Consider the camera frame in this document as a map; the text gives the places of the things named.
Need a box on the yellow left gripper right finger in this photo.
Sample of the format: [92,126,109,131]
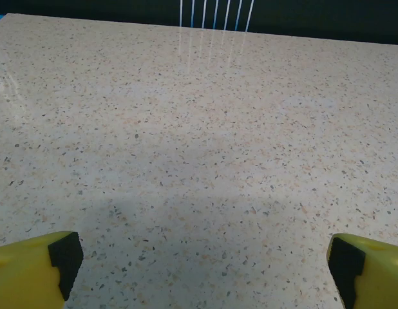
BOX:
[326,233,398,309]

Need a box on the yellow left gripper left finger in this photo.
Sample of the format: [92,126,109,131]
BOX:
[0,230,85,309]

